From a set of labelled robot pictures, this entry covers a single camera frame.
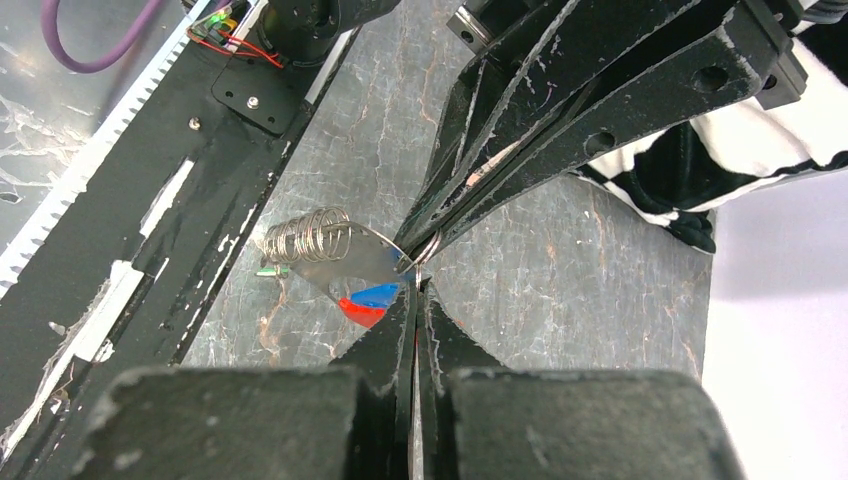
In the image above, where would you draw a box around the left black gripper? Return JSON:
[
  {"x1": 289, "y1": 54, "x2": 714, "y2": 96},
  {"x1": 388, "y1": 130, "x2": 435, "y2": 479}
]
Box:
[{"x1": 410, "y1": 0, "x2": 810, "y2": 263}]

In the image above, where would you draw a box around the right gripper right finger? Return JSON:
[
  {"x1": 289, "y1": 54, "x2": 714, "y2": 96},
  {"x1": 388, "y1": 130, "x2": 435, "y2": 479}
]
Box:
[{"x1": 417, "y1": 283, "x2": 744, "y2": 479}]

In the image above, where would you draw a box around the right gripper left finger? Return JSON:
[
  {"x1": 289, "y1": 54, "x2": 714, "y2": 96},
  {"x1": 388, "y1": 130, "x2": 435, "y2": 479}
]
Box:
[{"x1": 72, "y1": 284, "x2": 418, "y2": 479}]

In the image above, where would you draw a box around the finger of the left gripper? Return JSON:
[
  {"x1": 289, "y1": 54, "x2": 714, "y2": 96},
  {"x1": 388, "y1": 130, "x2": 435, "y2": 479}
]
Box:
[{"x1": 395, "y1": 1, "x2": 695, "y2": 255}]

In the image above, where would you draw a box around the key with blue tag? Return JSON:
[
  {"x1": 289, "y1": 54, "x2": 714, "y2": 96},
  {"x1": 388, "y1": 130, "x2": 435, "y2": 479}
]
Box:
[{"x1": 338, "y1": 282, "x2": 400, "y2": 325}]

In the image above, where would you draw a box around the metal key holder red handle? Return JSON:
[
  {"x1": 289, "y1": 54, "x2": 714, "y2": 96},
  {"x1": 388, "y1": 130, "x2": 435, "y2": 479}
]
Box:
[{"x1": 258, "y1": 206, "x2": 442, "y2": 307}]

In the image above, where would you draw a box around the key with green tag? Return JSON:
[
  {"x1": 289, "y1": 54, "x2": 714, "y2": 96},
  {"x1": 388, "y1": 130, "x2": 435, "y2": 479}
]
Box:
[{"x1": 256, "y1": 265, "x2": 290, "y2": 279}]

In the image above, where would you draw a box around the black white checkered cloth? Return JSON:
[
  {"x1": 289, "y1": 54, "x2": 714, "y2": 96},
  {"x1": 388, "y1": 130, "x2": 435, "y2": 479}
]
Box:
[{"x1": 572, "y1": 20, "x2": 847, "y2": 254}]

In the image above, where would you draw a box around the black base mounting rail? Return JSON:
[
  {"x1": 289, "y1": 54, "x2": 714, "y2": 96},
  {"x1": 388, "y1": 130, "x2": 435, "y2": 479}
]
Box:
[{"x1": 1, "y1": 1, "x2": 357, "y2": 479}]

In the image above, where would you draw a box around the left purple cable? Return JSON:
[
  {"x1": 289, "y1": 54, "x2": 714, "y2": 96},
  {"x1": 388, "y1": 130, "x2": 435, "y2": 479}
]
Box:
[{"x1": 39, "y1": 0, "x2": 167, "y2": 75}]

